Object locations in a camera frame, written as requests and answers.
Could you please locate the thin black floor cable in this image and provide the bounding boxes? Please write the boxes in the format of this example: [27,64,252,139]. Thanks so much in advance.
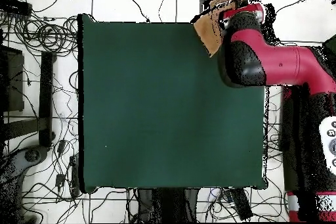
[122,0,151,23]

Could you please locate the dark grey wheeled base leg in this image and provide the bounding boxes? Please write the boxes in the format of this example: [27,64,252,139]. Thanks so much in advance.
[0,145,51,223]

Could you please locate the black box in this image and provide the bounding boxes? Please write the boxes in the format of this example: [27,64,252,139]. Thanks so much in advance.
[0,45,25,112]

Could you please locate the black power adapter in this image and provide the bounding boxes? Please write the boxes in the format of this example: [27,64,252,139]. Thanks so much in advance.
[56,139,67,154]
[54,173,66,189]

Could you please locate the dark green table cloth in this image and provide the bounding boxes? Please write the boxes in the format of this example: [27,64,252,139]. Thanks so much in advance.
[77,13,269,194]

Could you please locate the green cloth of neighbouring table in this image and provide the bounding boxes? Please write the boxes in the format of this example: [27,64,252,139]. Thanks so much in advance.
[322,34,336,54]

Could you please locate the black metal stand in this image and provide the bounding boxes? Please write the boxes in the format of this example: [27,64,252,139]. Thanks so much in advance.
[136,188,199,224]

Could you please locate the long black power strip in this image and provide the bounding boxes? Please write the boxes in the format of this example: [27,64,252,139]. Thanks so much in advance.
[70,154,80,198]

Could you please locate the black frame stand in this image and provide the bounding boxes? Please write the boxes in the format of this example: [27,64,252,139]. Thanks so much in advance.
[3,51,56,148]

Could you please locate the tan terry towel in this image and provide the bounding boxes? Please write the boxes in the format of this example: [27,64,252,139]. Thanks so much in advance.
[192,0,249,58]

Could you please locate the coiled black cable bundle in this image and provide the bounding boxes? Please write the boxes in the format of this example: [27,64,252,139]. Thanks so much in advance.
[14,14,79,54]

